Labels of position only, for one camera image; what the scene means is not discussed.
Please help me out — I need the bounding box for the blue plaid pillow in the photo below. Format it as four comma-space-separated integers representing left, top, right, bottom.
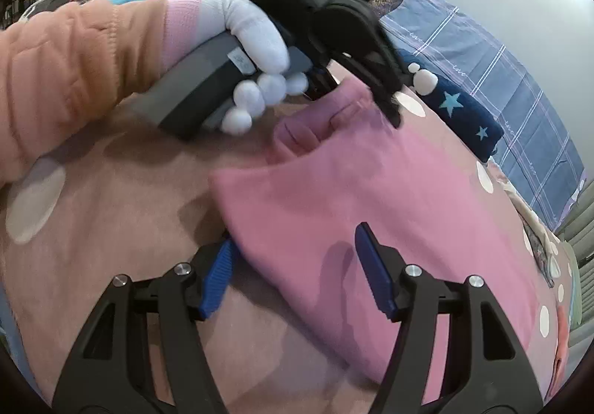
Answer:
378, 0, 588, 234

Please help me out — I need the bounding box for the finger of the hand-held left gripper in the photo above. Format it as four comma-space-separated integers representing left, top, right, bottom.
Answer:
341, 22, 404, 129

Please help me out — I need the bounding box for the pink small garment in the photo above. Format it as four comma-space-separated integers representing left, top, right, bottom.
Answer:
209, 79, 546, 396

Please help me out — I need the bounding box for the beige flat cloth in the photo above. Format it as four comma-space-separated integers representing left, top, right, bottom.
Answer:
496, 175, 560, 289

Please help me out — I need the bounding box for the grey ribbed curtain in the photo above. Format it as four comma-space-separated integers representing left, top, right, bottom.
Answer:
557, 191, 594, 350

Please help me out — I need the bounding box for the person's left hand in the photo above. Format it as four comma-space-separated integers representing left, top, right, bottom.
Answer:
195, 0, 310, 135

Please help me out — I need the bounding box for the pink polka dot blanket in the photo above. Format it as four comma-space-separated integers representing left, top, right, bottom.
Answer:
0, 0, 581, 414

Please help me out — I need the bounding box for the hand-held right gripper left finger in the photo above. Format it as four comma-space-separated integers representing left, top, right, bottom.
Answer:
51, 238, 239, 414

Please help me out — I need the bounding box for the person's left forearm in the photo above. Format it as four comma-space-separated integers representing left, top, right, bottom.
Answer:
0, 0, 207, 187

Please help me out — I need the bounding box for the navy star print folded cloth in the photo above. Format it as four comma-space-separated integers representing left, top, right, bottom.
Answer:
394, 47, 505, 163

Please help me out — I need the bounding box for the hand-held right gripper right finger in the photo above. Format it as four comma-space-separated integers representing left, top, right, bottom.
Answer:
355, 222, 544, 414

